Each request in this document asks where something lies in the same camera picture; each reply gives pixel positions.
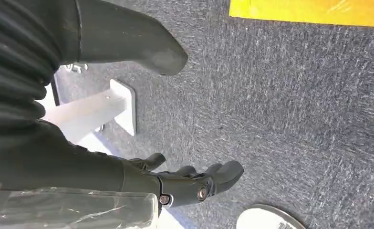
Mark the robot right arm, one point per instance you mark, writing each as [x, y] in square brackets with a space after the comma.
[10, 79]

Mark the round metal floor base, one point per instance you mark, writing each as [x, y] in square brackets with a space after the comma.
[262, 219]

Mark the clear plastic cover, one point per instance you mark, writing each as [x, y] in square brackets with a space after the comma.
[63, 211]

